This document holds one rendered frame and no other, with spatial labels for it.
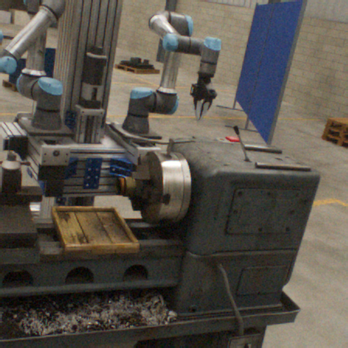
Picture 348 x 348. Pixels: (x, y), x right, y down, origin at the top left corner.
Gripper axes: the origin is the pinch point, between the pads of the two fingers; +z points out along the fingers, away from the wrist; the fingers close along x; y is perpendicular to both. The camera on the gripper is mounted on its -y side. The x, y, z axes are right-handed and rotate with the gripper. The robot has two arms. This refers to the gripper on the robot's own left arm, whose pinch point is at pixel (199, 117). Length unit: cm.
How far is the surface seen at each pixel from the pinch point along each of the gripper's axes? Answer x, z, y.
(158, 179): 23.6, 22.9, -19.4
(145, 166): 25.4, 21.6, -7.8
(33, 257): 74, 49, -33
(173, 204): 18.8, 30.5, -27.2
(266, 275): -33, 64, -34
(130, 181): 33.6, 26.3, -13.4
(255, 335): -32, 94, -39
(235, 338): -21, 94, -39
